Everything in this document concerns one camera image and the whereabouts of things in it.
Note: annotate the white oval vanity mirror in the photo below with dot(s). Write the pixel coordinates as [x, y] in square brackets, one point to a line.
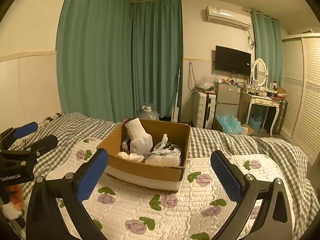
[260, 72]

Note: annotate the white suitcase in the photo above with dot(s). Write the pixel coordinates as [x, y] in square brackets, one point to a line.
[203, 110]

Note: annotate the narrow teal curtain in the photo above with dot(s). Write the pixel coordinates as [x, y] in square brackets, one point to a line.
[265, 42]

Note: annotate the wide teal curtain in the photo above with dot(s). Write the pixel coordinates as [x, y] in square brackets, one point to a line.
[92, 55]

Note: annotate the black wall television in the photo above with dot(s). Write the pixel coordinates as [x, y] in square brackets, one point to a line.
[232, 60]

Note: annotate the clear plastic water jug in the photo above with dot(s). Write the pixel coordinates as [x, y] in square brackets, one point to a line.
[150, 115]

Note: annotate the blue plastic bag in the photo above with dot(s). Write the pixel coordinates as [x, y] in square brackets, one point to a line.
[230, 125]

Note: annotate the white sock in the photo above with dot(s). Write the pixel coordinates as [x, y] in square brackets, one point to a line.
[164, 140]

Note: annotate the dark grey sock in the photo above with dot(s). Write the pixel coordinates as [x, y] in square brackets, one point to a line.
[172, 145]

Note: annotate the white floral quilt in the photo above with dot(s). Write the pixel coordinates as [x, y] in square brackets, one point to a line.
[150, 215]

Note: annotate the blue plastic basket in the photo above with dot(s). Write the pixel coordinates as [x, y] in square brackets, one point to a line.
[254, 123]

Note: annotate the dark suitcase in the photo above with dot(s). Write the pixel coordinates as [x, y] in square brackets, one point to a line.
[280, 117]

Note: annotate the clear plastic bag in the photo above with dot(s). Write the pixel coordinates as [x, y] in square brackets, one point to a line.
[207, 82]

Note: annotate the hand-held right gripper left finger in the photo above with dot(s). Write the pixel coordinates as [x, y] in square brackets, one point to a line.
[92, 175]

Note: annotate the dark patterned cloth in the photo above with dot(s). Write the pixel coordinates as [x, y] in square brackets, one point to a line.
[51, 118]

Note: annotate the floral tissue pack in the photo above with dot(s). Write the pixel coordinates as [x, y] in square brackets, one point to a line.
[163, 158]

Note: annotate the teal corner curtain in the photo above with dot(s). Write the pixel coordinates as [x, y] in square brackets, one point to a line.
[156, 55]

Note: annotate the white louvred wardrobe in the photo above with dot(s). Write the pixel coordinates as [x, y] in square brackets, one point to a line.
[305, 92]

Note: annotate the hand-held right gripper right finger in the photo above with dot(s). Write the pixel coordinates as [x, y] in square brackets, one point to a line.
[226, 177]

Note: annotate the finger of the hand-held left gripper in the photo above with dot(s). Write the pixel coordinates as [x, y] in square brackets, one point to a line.
[25, 129]
[42, 142]

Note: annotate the small brown box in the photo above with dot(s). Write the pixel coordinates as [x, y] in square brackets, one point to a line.
[280, 91]

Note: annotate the cream sock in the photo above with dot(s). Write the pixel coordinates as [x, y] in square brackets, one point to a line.
[130, 156]

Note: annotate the white mop stick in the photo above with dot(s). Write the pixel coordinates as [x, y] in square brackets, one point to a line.
[177, 92]

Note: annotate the white air conditioner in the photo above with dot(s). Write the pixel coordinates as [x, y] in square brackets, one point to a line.
[227, 17]

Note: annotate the person's left hand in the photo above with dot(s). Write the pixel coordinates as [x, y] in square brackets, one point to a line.
[15, 196]

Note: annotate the white dressing table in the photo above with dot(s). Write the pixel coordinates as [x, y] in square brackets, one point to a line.
[260, 101]

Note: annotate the brown cardboard box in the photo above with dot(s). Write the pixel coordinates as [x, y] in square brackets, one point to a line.
[145, 173]

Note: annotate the grey small fridge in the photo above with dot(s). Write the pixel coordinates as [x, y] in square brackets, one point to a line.
[227, 95]

